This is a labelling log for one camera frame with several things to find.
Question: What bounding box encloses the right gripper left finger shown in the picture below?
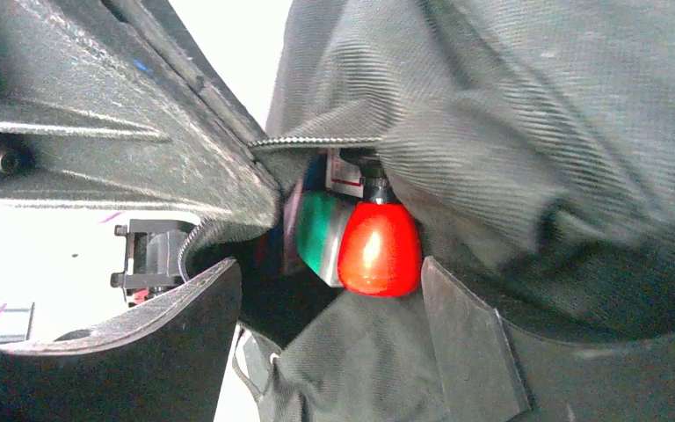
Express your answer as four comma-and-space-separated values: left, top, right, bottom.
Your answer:
0, 258, 242, 421

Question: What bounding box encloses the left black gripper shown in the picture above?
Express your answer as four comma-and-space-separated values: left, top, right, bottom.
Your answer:
0, 1, 280, 228

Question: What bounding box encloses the teal eraser block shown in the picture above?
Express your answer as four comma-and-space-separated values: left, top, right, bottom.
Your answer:
295, 191, 355, 288

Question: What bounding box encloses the black student backpack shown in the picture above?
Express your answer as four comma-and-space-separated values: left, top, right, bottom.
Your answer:
177, 0, 675, 422

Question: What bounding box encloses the red black valve knob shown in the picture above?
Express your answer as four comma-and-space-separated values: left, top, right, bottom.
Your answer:
337, 149, 423, 297

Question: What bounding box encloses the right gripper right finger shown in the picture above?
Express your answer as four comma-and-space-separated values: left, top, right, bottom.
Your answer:
422, 258, 675, 421

